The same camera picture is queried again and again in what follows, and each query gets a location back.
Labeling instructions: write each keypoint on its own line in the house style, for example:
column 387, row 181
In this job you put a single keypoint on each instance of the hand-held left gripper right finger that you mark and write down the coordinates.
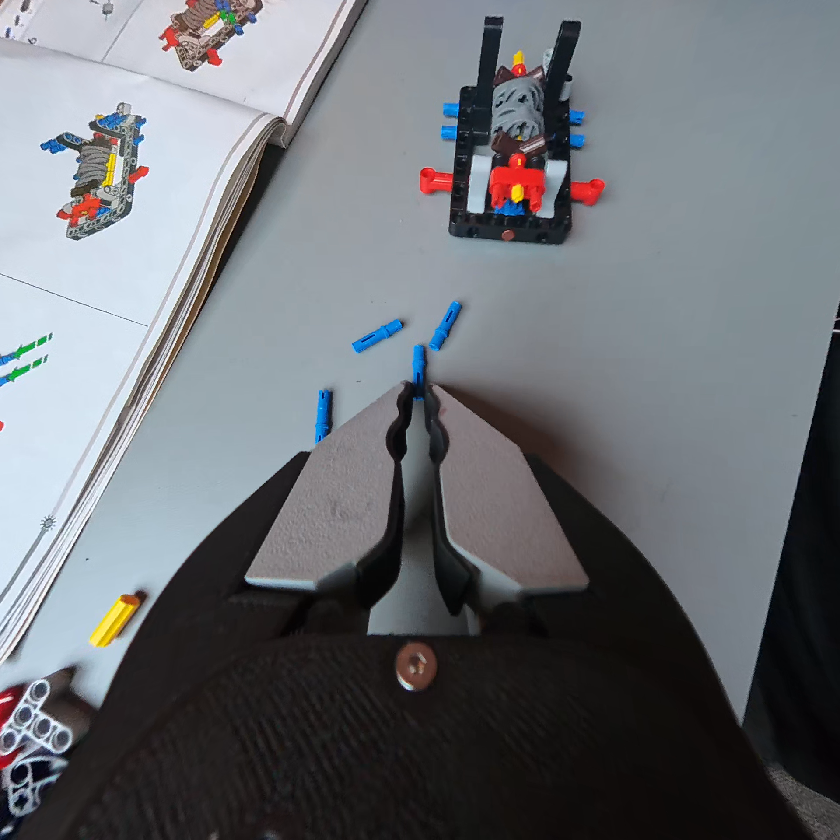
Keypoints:
column 512, row 518

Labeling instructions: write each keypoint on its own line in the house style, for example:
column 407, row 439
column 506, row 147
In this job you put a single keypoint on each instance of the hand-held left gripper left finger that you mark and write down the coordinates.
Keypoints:
column 321, row 518

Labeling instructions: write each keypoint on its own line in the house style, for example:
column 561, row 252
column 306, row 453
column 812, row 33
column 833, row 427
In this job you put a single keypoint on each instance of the blue lego pin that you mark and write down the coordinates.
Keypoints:
column 323, row 413
column 419, row 367
column 446, row 326
column 377, row 336

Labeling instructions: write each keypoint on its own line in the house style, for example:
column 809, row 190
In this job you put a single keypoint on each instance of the black frame lego model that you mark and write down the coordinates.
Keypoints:
column 459, row 223

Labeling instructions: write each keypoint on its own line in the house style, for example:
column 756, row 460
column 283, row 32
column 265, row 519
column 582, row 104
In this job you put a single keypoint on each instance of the pile of lego pieces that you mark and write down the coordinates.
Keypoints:
column 36, row 722

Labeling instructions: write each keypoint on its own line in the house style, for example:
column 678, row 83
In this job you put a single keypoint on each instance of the yellow lego piece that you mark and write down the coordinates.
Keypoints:
column 115, row 620

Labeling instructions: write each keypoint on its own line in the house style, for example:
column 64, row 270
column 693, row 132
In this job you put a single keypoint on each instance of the lego instruction booklet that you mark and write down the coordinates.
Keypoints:
column 164, row 262

